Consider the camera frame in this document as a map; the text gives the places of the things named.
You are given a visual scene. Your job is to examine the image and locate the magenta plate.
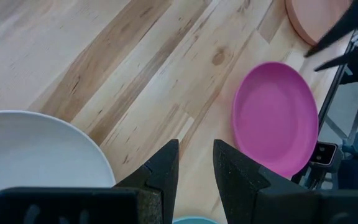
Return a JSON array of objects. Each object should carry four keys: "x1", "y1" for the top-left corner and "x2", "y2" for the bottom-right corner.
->
[{"x1": 231, "y1": 61, "x2": 319, "y2": 179}]

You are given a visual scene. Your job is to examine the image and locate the teal plate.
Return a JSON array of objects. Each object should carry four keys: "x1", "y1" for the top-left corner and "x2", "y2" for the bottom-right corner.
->
[{"x1": 172, "y1": 216, "x2": 219, "y2": 224}]

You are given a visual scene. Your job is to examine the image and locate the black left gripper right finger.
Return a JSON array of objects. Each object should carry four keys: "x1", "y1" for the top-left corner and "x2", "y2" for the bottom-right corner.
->
[{"x1": 213, "y1": 139, "x2": 358, "y2": 224}]

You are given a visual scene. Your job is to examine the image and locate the small black table camera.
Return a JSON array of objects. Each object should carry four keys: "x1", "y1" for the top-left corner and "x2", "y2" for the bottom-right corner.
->
[{"x1": 308, "y1": 141, "x2": 339, "y2": 171}]

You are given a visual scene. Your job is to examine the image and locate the terracotta plate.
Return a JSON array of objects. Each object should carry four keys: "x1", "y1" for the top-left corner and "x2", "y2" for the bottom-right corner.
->
[{"x1": 284, "y1": 0, "x2": 354, "y2": 47}]

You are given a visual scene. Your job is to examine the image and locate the black aluminium table frame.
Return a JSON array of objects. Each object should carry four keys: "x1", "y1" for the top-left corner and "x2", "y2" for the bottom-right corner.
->
[{"x1": 290, "y1": 18, "x2": 358, "y2": 190}]

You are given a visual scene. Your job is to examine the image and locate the white plate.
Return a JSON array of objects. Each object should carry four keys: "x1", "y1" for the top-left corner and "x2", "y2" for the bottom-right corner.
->
[{"x1": 0, "y1": 110, "x2": 117, "y2": 218}]

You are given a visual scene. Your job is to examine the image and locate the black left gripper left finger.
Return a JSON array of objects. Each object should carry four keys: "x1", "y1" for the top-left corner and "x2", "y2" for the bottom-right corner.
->
[{"x1": 0, "y1": 139, "x2": 180, "y2": 224}]

